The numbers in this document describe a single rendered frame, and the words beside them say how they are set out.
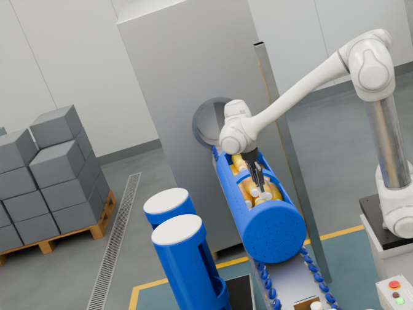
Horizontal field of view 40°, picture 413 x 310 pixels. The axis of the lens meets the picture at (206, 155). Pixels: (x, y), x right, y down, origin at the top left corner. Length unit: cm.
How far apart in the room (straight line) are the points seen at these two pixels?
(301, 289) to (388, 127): 80
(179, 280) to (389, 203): 126
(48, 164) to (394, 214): 389
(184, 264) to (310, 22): 469
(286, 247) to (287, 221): 13
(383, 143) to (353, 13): 517
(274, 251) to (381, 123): 83
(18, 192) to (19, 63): 225
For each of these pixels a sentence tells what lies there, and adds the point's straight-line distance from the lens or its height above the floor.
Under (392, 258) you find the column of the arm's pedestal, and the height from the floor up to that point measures 95.
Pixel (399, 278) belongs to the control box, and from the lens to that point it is 212.
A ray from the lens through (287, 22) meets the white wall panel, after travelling 708.
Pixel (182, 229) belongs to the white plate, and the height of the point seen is 104.
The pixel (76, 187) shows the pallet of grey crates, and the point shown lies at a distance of 555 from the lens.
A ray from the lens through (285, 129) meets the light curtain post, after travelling 347.
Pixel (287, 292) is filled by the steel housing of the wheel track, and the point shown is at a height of 93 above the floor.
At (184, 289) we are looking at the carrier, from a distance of 304.
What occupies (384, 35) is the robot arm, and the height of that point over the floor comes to 186.
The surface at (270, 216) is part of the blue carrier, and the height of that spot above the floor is 119.
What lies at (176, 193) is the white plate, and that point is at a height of 104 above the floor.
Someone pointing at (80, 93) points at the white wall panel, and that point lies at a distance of 738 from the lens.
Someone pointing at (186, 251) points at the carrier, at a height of 97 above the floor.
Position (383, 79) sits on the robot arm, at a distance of 193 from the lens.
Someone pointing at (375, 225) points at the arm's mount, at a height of 104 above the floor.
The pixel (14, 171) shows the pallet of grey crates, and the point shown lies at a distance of 563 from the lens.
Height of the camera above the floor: 238
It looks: 21 degrees down
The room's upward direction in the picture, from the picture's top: 19 degrees counter-clockwise
